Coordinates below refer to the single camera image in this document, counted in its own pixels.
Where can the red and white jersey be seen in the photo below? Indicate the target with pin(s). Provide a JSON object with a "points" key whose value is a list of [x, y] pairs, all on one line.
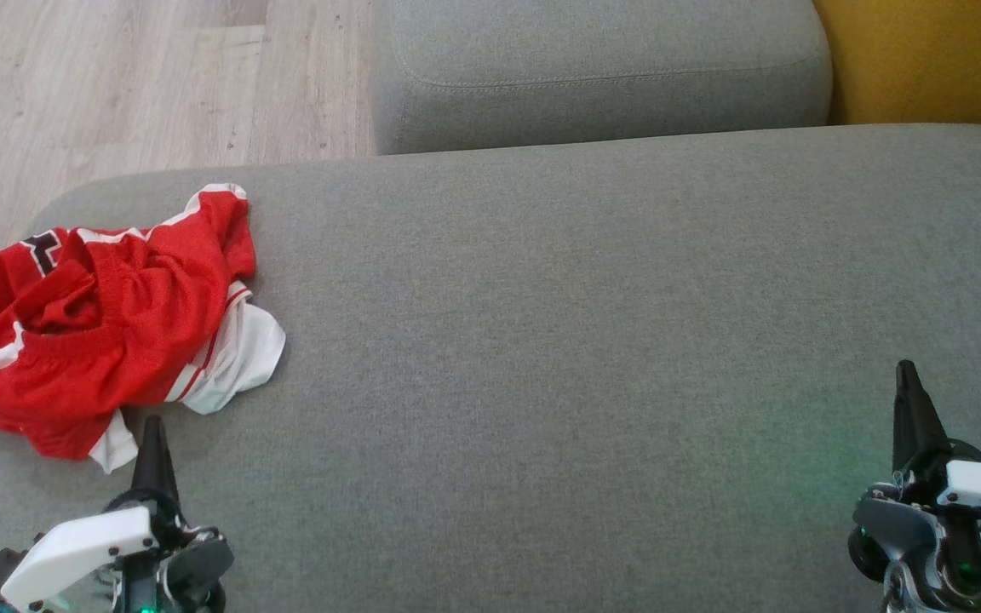
{"points": [[116, 323]]}

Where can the wide yellow sofa backrest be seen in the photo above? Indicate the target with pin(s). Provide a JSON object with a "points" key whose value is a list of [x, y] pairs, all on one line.
{"points": [[933, 60]]}

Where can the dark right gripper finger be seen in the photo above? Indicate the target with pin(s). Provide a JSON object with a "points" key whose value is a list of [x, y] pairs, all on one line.
{"points": [[912, 417]]}

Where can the small grey sofa seat cushion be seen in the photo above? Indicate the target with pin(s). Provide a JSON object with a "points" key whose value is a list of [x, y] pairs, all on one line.
{"points": [[593, 60]]}

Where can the large grey sofa seat cushion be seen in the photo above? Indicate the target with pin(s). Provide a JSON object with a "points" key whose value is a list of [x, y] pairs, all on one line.
{"points": [[559, 358]]}

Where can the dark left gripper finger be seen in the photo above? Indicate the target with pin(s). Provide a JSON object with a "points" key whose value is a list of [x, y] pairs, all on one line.
{"points": [[154, 468]]}

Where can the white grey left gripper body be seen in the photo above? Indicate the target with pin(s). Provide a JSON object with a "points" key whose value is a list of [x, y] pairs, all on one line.
{"points": [[82, 549]]}

